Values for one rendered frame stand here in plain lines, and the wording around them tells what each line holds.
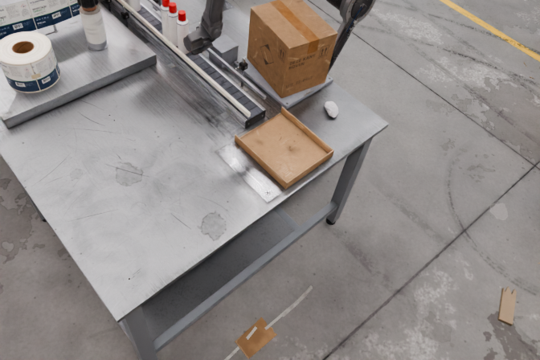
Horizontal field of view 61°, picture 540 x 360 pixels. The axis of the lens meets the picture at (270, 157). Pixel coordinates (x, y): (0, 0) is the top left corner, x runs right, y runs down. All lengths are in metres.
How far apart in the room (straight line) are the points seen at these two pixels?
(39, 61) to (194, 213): 0.84
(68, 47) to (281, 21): 0.94
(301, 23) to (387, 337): 1.54
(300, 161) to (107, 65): 0.92
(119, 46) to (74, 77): 0.26
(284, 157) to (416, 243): 1.20
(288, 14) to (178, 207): 0.92
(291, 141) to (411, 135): 1.54
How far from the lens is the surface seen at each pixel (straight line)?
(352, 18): 2.61
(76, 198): 1.73
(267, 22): 1.94
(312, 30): 1.93
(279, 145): 1.83
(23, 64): 1.96
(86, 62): 2.14
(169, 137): 1.84
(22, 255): 2.66
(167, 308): 2.14
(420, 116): 3.42
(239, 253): 2.24
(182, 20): 2.03
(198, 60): 2.10
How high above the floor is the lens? 2.22
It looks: 51 degrees down
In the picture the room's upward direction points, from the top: 9 degrees clockwise
